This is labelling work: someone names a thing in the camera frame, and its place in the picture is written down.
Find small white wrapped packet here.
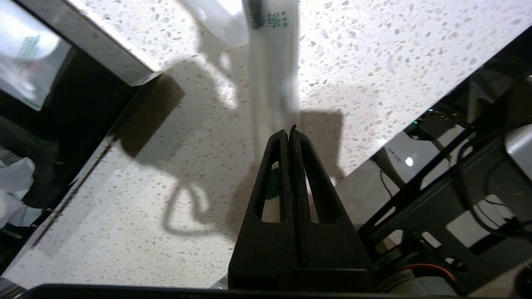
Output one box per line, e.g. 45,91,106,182
0,0,72,111

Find black robot torso chassis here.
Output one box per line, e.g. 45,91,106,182
337,27,532,270

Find small item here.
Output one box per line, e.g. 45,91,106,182
183,0,301,225

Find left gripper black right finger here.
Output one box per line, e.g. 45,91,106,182
289,125,375,290

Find black tray with white packets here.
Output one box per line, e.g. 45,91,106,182
0,0,163,272

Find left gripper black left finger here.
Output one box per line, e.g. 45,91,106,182
228,130,298,290

